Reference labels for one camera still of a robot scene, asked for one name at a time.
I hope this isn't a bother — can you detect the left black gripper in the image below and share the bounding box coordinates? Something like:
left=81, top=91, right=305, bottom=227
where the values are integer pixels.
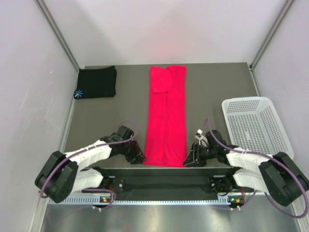
left=120, top=139, right=147, bottom=164

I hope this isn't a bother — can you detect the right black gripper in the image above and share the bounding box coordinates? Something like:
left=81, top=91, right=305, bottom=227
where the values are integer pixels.
left=183, top=142, right=217, bottom=167

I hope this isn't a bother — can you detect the red polo shirt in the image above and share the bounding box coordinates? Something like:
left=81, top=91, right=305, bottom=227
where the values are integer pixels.
left=144, top=65, right=186, bottom=167

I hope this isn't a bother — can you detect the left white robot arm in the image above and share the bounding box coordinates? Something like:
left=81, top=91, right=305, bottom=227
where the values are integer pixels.
left=34, top=125, right=147, bottom=203

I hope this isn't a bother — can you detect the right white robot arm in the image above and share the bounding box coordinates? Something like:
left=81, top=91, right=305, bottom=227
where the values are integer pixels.
left=183, top=130, right=309, bottom=206

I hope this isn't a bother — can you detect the white plastic basket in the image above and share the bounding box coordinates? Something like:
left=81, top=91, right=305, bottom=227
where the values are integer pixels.
left=222, top=97, right=295, bottom=159

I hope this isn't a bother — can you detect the folded black t shirt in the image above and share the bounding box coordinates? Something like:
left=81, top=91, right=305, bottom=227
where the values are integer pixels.
left=73, top=66, right=117, bottom=99

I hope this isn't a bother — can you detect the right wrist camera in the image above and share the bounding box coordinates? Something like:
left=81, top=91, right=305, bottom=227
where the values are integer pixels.
left=195, top=129, right=208, bottom=147

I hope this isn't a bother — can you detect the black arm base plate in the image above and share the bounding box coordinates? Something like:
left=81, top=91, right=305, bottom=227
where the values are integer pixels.
left=101, top=175, right=239, bottom=193

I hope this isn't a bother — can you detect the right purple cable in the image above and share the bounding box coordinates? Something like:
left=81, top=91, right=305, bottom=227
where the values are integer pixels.
left=202, top=118, right=309, bottom=219

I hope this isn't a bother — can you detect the purple cable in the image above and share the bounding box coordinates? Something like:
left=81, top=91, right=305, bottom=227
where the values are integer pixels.
left=202, top=118, right=309, bottom=219
left=40, top=120, right=140, bottom=210

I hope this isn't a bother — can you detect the slotted grey cable duct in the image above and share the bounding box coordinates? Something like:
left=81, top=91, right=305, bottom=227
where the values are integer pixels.
left=59, top=194, right=244, bottom=206

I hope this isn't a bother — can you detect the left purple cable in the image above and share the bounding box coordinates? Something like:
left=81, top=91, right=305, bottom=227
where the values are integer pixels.
left=40, top=120, right=140, bottom=210

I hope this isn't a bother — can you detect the left aluminium frame post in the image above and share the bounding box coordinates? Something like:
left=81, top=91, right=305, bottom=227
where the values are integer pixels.
left=34, top=0, right=79, bottom=71

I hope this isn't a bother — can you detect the aluminium frame post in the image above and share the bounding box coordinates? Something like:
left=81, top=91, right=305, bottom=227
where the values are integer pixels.
left=34, top=0, right=79, bottom=71
left=249, top=0, right=295, bottom=71

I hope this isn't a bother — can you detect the right aluminium frame post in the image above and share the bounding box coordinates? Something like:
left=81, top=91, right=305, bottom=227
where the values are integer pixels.
left=249, top=0, right=295, bottom=71

